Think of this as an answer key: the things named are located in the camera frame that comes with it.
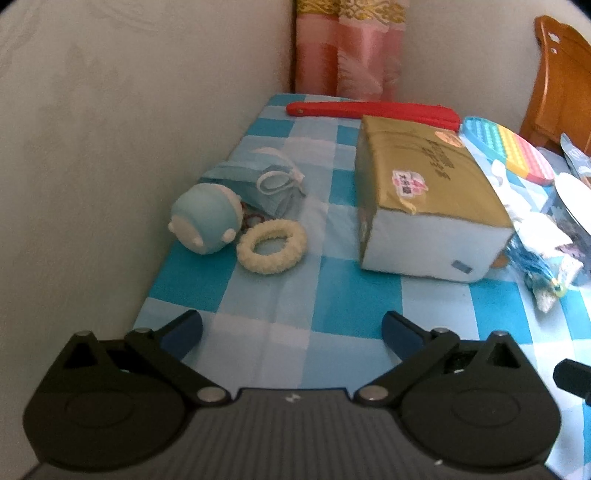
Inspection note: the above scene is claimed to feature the blue tassel ball charm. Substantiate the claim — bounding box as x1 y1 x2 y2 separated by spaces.
506 237 565 296

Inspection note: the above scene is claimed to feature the blue patterned cloth pouch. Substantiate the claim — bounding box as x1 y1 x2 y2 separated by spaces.
506 212 583 314

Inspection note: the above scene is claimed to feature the blue round plush toy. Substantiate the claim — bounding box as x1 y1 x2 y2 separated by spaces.
167 183 243 255

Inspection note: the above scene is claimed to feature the cream hair scrunchie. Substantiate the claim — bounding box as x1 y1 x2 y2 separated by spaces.
236 219 308 275

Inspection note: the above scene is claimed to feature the blue checkered tablecloth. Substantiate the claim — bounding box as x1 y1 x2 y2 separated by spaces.
136 94 590 479

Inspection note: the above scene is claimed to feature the gold tissue pack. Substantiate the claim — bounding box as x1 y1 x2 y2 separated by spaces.
355 116 514 283

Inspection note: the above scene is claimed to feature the clear jar white lid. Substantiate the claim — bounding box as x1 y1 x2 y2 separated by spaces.
551 173 591 250

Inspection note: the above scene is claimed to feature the blue floral pillow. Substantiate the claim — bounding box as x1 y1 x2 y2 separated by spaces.
560 133 591 187

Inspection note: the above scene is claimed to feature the rainbow pop-it toy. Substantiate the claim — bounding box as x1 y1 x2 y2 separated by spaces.
461 116 556 186

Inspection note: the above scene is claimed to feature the red folded fan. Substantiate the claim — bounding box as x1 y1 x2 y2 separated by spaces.
286 101 461 132

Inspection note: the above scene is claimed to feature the wooden headboard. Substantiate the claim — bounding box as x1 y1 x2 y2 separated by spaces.
520 15 591 154

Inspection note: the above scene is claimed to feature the pink curtain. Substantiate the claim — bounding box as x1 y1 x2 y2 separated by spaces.
294 0 410 101

